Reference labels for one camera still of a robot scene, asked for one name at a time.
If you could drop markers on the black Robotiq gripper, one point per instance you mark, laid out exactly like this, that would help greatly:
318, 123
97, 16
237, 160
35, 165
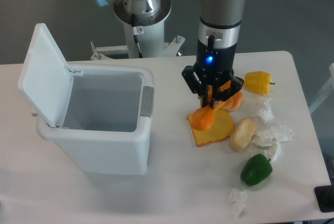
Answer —
211, 67

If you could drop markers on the long orange bread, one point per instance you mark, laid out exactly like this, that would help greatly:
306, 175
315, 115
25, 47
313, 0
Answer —
205, 118

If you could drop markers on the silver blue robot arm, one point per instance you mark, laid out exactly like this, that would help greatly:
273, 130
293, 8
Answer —
219, 23

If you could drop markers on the knotted bread roll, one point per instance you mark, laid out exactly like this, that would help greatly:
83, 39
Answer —
233, 103

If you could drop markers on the pale rectangular bread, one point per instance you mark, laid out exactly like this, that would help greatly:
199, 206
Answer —
242, 134

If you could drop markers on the white trash can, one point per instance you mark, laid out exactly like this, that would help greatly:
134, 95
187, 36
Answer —
106, 121

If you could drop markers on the white trash can lid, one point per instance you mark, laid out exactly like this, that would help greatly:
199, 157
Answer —
46, 79

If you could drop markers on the yellow bell pepper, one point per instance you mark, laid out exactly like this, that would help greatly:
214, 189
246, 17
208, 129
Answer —
258, 82

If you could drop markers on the yellow toast slice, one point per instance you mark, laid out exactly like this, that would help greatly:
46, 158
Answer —
221, 129

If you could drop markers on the crumpled tissue upper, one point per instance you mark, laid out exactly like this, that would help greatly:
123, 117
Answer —
262, 111

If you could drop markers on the crumpled tissue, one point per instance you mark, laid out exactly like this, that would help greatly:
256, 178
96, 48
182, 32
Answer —
262, 111
236, 200
279, 133

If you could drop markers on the crumpled tissue middle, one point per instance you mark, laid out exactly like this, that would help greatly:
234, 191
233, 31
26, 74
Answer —
279, 133

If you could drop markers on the green bell pepper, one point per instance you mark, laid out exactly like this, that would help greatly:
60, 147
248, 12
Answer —
257, 169

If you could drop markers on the crumpled tissue lower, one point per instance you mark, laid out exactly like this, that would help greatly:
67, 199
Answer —
236, 200

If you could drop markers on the black device at edge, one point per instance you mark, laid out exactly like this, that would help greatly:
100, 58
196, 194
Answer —
324, 197

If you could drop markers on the white chair frame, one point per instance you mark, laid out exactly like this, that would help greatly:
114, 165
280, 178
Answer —
323, 93

